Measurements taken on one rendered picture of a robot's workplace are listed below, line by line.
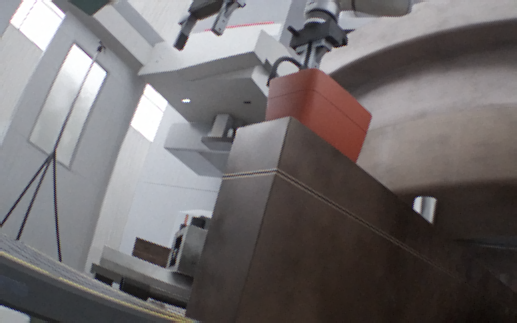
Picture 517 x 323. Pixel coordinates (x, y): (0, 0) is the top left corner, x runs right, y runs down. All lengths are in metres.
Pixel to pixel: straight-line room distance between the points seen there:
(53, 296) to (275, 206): 0.53
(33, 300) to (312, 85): 0.70
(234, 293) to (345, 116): 0.41
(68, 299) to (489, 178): 1.23
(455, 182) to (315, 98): 0.68
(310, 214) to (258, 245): 0.13
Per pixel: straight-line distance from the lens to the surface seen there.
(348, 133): 0.91
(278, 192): 0.74
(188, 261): 1.90
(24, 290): 0.26
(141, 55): 4.36
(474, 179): 1.37
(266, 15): 4.57
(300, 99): 0.85
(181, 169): 6.09
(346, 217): 0.87
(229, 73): 3.93
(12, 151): 3.59
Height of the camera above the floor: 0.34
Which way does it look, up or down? 20 degrees up
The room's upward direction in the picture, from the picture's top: 16 degrees clockwise
